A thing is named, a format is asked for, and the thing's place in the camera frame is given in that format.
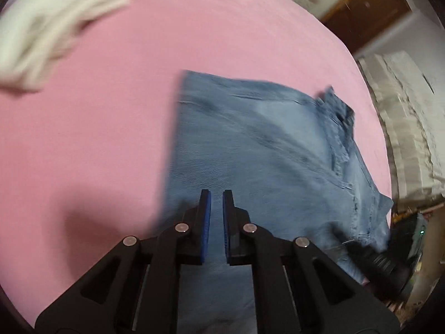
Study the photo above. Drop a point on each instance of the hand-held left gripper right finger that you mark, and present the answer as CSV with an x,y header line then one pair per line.
x,y
226,215

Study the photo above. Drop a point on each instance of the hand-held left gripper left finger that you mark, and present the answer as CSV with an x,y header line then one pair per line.
x,y
207,215

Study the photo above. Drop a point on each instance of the blue denim jeans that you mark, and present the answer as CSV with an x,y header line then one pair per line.
x,y
260,139

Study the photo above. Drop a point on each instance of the dark object with green light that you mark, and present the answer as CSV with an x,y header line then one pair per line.
x,y
410,233

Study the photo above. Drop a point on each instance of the pink fleece bed blanket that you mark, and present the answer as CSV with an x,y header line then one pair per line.
x,y
104,128

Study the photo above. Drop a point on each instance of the brown wooden door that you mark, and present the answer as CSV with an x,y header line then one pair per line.
x,y
365,10

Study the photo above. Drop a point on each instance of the cream white garment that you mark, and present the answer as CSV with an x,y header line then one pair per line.
x,y
41,31

